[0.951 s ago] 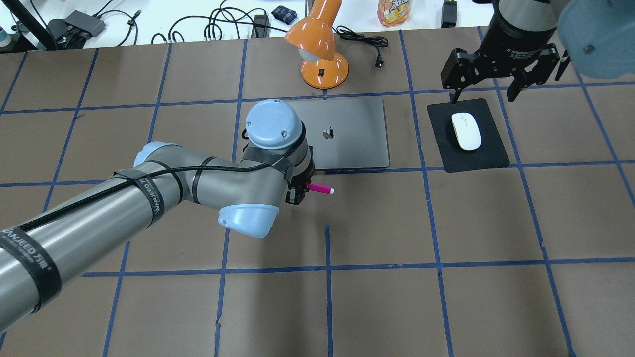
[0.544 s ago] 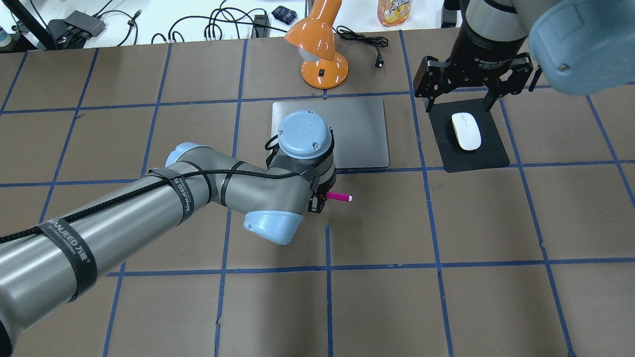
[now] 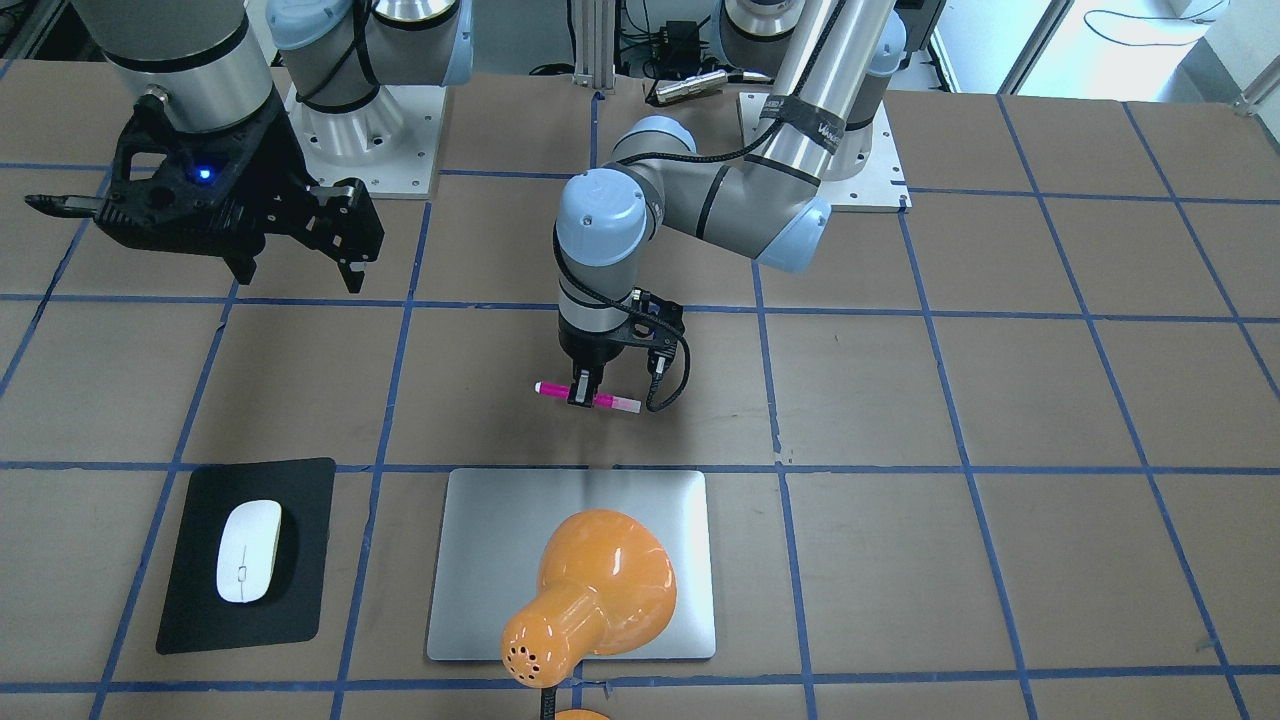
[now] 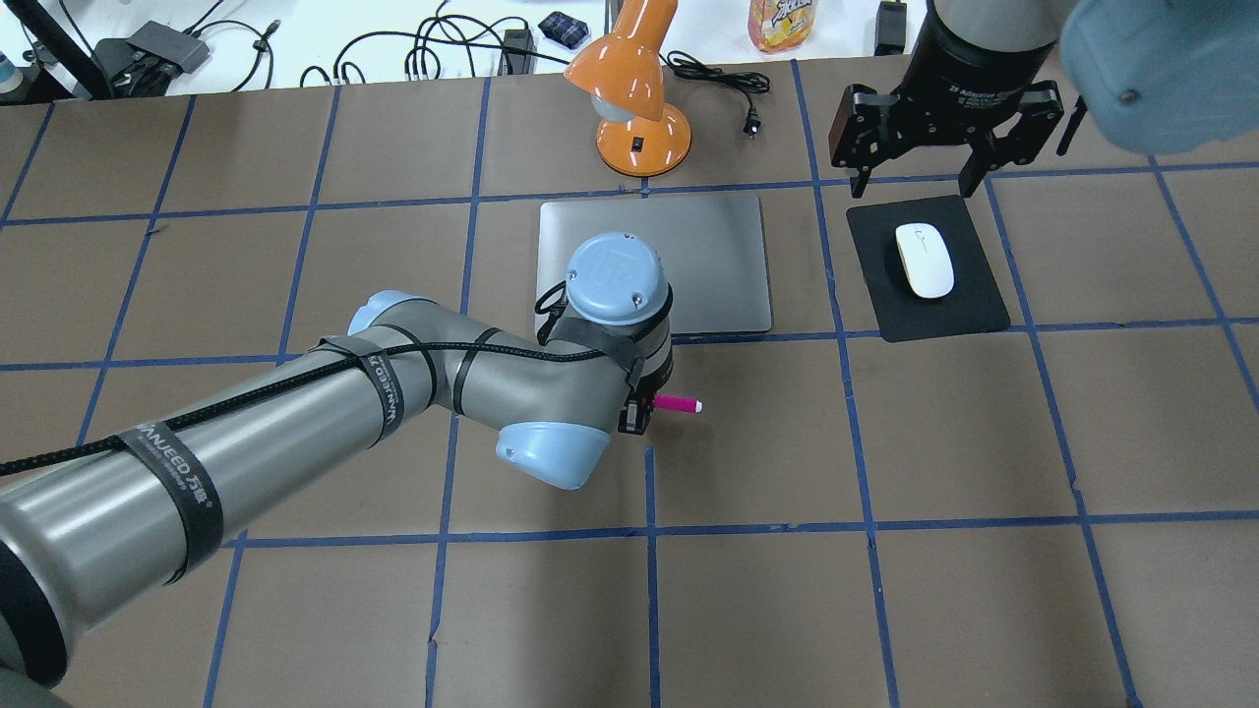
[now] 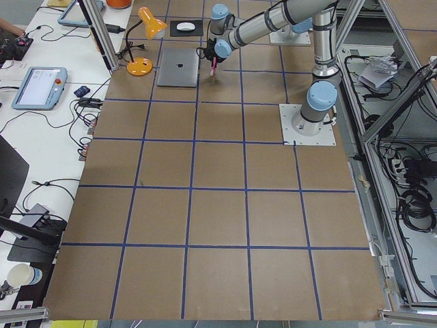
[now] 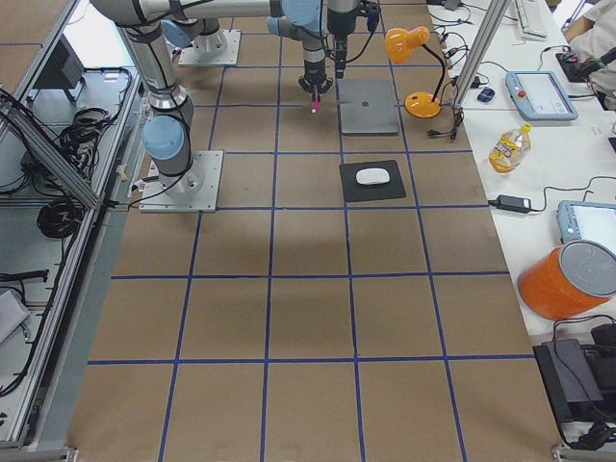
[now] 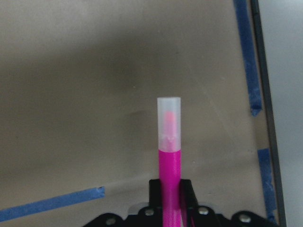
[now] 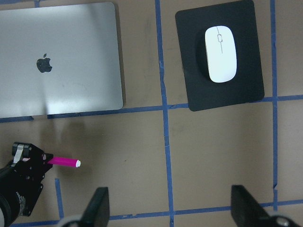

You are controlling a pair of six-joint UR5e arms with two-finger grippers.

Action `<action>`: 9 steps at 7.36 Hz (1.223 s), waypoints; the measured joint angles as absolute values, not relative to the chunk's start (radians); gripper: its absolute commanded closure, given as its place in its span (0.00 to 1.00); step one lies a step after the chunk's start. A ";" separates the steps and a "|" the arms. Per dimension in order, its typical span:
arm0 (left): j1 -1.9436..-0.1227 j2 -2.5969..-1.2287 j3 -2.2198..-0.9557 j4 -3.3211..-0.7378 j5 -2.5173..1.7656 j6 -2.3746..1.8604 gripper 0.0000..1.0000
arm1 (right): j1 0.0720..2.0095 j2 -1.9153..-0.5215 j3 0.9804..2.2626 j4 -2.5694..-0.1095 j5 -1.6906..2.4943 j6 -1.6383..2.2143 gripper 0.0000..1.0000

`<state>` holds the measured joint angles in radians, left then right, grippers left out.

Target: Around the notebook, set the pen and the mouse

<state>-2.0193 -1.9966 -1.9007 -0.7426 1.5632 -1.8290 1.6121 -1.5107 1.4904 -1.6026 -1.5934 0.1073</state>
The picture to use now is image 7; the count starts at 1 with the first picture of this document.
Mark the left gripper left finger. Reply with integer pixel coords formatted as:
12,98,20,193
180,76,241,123
149,179,162,209

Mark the pink marker pen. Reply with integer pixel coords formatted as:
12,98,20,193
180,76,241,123
157,97,181,227

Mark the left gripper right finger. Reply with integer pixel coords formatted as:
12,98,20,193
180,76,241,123
179,179,198,210

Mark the silver laptop notebook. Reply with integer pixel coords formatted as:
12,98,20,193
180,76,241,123
251,0,303,227

